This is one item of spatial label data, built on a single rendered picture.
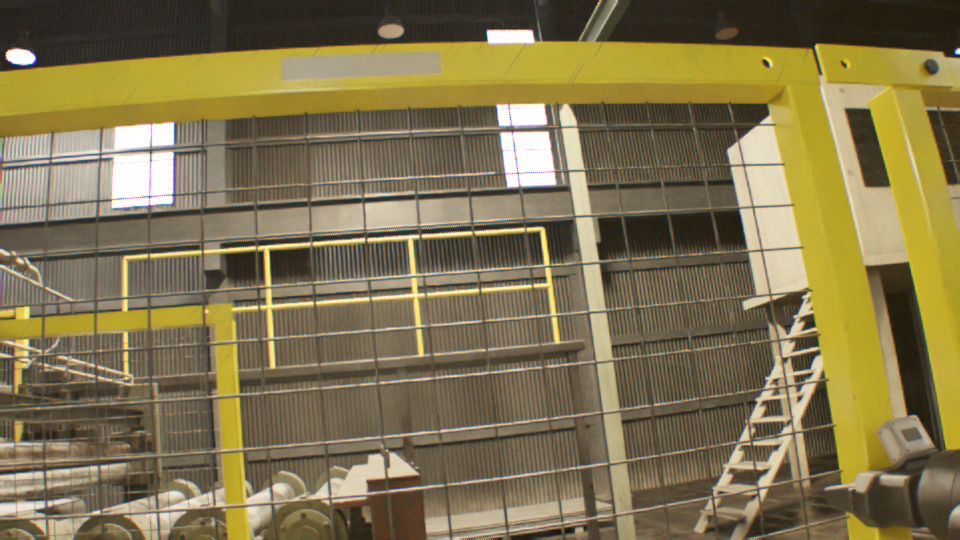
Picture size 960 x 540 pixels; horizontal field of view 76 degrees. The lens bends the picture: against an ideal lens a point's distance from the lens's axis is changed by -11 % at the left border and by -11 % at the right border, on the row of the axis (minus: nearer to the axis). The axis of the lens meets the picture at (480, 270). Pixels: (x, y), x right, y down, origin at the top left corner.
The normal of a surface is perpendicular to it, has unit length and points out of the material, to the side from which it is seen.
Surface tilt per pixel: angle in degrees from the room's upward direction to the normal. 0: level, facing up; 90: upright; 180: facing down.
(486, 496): 90
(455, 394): 90
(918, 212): 90
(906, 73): 90
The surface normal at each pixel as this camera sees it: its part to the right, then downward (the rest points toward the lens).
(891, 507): -0.98, 0.07
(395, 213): 0.15, -0.23
